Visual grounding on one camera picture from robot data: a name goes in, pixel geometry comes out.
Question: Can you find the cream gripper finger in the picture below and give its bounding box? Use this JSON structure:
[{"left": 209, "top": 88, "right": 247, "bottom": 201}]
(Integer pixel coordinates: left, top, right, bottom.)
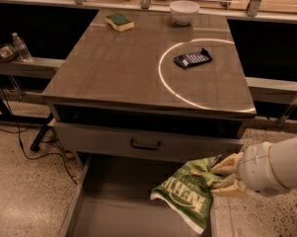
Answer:
[
  {"left": 211, "top": 152, "right": 243, "bottom": 176},
  {"left": 211, "top": 174, "right": 256, "bottom": 198}
]

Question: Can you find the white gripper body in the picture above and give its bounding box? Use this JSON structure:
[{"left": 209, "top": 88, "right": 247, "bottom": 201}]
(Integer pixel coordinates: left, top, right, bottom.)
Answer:
[{"left": 238, "top": 142, "right": 290, "bottom": 196}]

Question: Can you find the green jalapeno chip bag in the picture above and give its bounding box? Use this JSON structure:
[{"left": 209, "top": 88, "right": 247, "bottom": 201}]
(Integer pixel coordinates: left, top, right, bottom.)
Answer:
[{"left": 150, "top": 156, "right": 222, "bottom": 234}]

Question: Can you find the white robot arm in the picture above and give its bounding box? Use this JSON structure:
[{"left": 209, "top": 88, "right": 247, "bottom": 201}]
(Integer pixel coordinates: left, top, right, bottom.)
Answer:
[{"left": 211, "top": 137, "right": 297, "bottom": 198}]

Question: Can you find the grey top drawer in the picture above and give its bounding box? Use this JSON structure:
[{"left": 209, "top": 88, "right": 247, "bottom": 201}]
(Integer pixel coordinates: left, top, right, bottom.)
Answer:
[{"left": 53, "top": 121, "right": 243, "bottom": 162}]

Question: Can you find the open grey middle drawer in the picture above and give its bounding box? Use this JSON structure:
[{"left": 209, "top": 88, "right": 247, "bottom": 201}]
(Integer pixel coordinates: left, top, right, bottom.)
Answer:
[{"left": 59, "top": 154, "right": 213, "bottom": 237}]

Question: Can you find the grey metal drawer cabinet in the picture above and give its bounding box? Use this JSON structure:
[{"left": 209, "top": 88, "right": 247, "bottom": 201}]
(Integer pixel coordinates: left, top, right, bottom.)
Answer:
[{"left": 41, "top": 9, "right": 258, "bottom": 140}]

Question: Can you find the dark blue snack bar wrapper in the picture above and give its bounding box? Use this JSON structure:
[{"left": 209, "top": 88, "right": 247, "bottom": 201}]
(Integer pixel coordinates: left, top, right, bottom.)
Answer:
[{"left": 174, "top": 48, "right": 212, "bottom": 69}]

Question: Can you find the white ceramic bowl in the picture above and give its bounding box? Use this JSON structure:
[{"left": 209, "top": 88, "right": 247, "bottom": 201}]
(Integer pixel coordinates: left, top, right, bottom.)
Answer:
[{"left": 170, "top": 0, "right": 199, "bottom": 25}]

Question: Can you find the green and yellow sponge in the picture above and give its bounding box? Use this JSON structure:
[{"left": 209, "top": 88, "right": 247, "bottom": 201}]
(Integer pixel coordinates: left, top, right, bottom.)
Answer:
[{"left": 106, "top": 13, "right": 134, "bottom": 32}]

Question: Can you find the black table leg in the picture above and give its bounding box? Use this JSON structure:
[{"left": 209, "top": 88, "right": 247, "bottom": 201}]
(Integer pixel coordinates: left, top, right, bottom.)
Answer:
[{"left": 30, "top": 115, "right": 53, "bottom": 152}]

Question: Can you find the grey side shelf ledge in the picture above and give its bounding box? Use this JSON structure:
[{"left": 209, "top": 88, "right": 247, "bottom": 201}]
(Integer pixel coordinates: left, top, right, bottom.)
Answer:
[{"left": 0, "top": 57, "right": 64, "bottom": 79}]

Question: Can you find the clear plastic water bottle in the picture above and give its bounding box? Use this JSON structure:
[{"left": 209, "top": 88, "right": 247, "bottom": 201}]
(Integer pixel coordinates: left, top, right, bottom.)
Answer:
[{"left": 12, "top": 33, "right": 33, "bottom": 62}]

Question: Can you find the small dark bowl with items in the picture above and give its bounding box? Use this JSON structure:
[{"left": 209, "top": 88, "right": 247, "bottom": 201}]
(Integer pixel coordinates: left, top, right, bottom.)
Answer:
[{"left": 0, "top": 43, "right": 18, "bottom": 63}]

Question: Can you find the black drawer handle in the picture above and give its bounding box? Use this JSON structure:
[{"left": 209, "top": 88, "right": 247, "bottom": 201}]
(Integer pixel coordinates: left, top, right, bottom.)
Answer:
[{"left": 129, "top": 138, "right": 162, "bottom": 151}]

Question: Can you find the black floor cable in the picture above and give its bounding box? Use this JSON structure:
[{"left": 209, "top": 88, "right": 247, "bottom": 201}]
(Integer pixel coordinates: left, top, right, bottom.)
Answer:
[{"left": 0, "top": 66, "right": 79, "bottom": 186}]

